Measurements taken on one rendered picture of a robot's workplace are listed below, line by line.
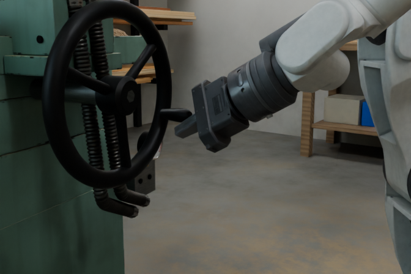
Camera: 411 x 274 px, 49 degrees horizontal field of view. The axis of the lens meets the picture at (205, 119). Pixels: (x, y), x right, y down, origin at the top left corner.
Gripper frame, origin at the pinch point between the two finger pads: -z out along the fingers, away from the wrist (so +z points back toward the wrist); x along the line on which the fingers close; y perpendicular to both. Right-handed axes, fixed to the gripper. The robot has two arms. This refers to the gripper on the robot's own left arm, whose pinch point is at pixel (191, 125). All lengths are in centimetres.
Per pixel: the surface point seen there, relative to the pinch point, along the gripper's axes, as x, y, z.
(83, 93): 4.5, 15.5, -8.3
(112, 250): -8.9, -14.5, -37.6
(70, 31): 4.6, 25.4, 1.9
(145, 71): 201, -180, -175
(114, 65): 13.8, 8.3, -8.8
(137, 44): 30.5, -5.1, -15.3
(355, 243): 6, -148, -31
